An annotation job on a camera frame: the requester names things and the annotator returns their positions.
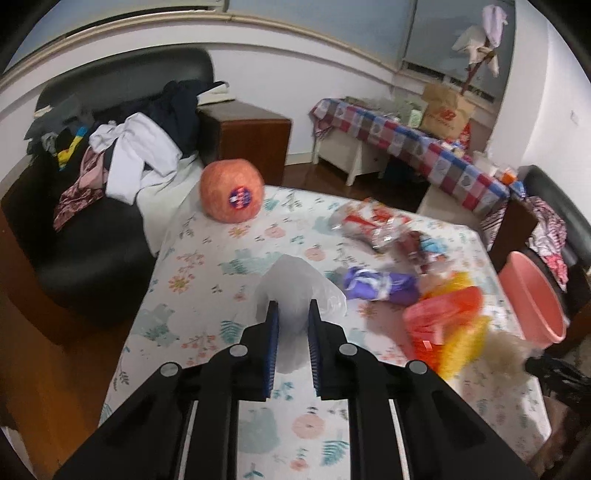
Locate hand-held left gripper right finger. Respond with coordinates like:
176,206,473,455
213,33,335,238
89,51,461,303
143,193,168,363
308,299,539,480

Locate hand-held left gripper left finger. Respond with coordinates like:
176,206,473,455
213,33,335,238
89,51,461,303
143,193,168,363
53,300,281,480

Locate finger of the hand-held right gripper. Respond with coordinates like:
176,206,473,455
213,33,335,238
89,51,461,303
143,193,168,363
525,355,589,398

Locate white fluffy wad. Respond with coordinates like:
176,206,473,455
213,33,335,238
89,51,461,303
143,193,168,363
482,330,532,377

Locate clear plastic bag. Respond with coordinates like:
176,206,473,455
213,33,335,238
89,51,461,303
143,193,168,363
253,254,347,374

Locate pink plastic bucket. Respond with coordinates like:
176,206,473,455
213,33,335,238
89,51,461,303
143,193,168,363
498,250,568,349

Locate red plastic bag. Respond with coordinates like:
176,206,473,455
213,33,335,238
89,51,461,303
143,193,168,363
402,286,483,361

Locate purple wrapper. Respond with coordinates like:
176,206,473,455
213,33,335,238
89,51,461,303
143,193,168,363
342,267,421,306

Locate floral tablecloth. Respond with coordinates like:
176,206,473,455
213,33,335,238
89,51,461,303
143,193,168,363
98,185,552,480

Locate red and white plastic packet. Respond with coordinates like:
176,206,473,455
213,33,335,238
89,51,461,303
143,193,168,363
330,198,414,252

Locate patterned clothes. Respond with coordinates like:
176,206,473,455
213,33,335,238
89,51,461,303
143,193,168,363
526,196,570,291

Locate dark red snack wrapper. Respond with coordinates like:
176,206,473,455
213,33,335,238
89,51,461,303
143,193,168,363
397,230,451,275

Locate red apple with sticker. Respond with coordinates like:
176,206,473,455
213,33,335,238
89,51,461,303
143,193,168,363
199,158,265,224

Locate black armchair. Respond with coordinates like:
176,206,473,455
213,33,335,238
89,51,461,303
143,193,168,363
489,165,591,296

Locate white cabinet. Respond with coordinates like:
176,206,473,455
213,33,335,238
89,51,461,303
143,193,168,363
313,134,393,186

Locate brown wooden side table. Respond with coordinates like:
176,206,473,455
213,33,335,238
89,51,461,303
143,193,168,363
198,99,293,186

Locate black leather sofa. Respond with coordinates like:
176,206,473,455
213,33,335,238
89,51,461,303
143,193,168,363
0,46,215,347

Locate checkered cloth bench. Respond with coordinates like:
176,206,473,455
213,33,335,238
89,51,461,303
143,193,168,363
308,97,522,217

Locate white garment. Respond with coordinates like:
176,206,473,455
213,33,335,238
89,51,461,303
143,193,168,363
89,112,183,204

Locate dark navy garment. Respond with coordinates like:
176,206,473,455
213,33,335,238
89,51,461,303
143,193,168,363
148,79,229,155

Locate pile of colourful clothes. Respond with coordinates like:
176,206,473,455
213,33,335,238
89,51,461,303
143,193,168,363
25,95,116,232

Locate brown paper bag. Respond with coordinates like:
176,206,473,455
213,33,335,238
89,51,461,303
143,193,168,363
418,82,476,139

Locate coat rack with clothes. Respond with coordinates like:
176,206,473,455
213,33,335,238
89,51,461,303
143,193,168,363
451,4,509,95

